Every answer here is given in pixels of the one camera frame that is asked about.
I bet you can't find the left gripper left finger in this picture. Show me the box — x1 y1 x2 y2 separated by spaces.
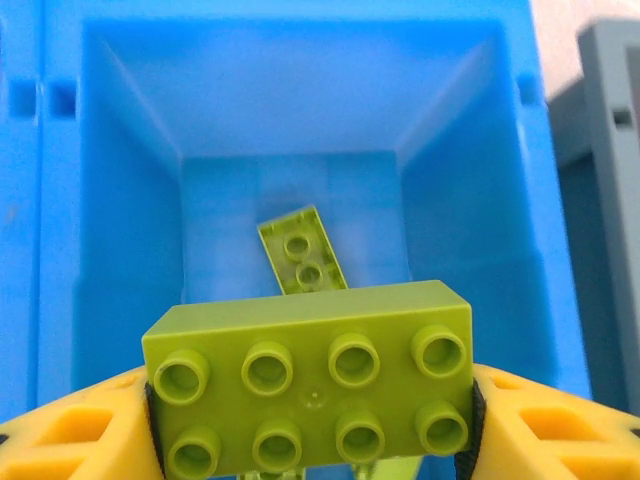
0 363 169 480

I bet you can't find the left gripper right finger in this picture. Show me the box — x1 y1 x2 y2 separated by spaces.
452 362 640 480

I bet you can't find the small lime green lego piece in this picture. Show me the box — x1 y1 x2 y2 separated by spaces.
244 452 424 480

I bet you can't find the lime green lego brick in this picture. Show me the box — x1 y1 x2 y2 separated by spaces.
141 279 474 480

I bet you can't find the lime green lego plate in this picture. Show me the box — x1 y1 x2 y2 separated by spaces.
256 203 350 296

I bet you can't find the blue plastic bin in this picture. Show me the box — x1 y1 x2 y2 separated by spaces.
37 0 594 480
0 0 46 436

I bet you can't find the grey plastic bin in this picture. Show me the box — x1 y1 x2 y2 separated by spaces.
547 17 640 441

